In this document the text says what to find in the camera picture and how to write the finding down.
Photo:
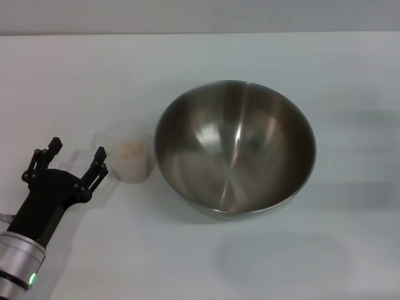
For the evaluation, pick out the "clear plastic measuring cup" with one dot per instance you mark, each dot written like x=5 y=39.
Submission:
x=128 y=131

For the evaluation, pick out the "white rice grains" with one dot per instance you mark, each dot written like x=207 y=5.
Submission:
x=129 y=153

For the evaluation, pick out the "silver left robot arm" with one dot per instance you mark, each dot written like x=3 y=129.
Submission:
x=17 y=262

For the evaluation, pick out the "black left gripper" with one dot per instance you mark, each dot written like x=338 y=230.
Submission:
x=47 y=193

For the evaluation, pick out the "stainless steel mixing bowl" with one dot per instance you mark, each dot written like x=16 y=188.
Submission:
x=234 y=156

